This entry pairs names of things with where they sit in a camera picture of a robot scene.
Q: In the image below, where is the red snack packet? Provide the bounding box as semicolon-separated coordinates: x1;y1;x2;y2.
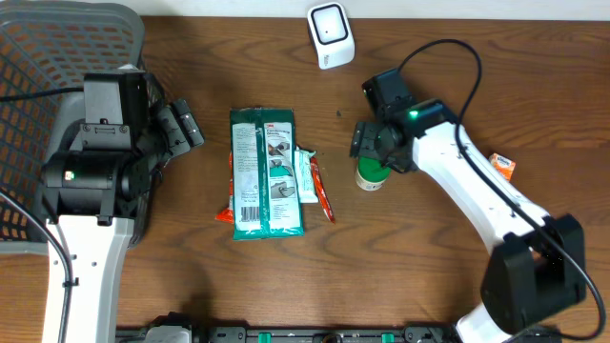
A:
215;153;234;224

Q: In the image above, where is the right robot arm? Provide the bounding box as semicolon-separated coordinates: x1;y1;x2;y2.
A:
350;69;586;342

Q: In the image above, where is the white barcode scanner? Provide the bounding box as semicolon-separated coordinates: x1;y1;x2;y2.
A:
306;2;356;70

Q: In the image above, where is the grey plastic shopping basket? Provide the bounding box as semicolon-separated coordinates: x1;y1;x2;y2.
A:
1;1;150;246

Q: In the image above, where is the pale green wipes packet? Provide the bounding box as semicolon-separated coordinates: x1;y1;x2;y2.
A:
295;148;318;204

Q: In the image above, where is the green snack packet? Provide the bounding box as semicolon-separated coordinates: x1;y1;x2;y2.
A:
230;108;304;241

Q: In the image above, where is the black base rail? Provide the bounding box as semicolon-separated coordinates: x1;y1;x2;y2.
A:
114;325;563;343

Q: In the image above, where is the green lid jar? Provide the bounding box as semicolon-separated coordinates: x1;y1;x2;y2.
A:
356;157;392;192

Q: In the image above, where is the small orange carton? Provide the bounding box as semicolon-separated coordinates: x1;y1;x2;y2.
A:
489;153;516;182

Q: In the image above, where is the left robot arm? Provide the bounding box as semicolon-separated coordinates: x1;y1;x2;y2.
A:
42;65;205;342

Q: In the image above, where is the red Nescafe stick sachet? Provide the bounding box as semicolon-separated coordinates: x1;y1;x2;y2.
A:
310;157;336;224

